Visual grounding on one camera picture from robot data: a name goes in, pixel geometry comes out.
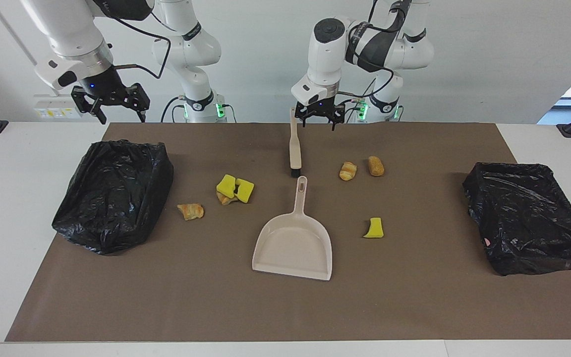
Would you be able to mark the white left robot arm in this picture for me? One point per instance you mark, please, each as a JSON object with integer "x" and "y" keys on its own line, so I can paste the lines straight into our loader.
{"x": 325, "y": 49}

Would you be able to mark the striped orange croissant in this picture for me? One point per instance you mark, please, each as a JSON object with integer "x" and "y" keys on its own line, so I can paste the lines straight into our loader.
{"x": 191, "y": 211}
{"x": 348, "y": 171}

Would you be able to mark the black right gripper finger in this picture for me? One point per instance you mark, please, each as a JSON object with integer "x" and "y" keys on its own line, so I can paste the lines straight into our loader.
{"x": 142, "y": 113}
{"x": 100, "y": 115}

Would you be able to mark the curved yellow sponge piece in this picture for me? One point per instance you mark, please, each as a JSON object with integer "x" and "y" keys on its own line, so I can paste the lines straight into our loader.
{"x": 374, "y": 229}

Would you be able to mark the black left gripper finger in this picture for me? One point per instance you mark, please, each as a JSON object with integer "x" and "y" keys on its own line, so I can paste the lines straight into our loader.
{"x": 335, "y": 123}
{"x": 305, "y": 121}

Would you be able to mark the beige plastic dustpan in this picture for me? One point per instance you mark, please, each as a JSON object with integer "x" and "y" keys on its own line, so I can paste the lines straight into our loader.
{"x": 293, "y": 248}

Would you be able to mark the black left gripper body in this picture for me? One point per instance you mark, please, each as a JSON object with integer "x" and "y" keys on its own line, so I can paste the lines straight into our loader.
{"x": 320, "y": 106}

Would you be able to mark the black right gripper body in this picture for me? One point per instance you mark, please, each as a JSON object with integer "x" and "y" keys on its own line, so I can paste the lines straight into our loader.
{"x": 102, "y": 89}

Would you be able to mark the black bin bag with pink spot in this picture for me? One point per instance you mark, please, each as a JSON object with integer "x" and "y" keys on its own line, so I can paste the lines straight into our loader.
{"x": 528, "y": 223}

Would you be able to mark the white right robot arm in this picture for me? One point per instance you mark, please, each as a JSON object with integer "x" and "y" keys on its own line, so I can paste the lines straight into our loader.
{"x": 67, "y": 29}

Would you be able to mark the beige brush with black bristles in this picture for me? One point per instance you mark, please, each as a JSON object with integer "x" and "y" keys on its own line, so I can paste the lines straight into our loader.
{"x": 295, "y": 148}

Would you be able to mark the small croissant piece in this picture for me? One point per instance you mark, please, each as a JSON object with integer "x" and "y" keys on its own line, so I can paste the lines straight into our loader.
{"x": 224, "y": 200}

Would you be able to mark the oval brown bread roll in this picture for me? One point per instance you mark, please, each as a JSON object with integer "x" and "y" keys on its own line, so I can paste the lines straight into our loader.
{"x": 376, "y": 166}

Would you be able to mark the black plastic bin bag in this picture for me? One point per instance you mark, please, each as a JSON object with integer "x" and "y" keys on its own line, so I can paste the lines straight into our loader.
{"x": 112, "y": 198}

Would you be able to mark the brown table mat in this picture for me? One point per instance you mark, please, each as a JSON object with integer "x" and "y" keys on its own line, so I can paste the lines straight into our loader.
{"x": 414, "y": 297}

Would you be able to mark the white wall power strip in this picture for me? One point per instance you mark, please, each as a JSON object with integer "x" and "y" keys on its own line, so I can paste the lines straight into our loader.
{"x": 50, "y": 109}

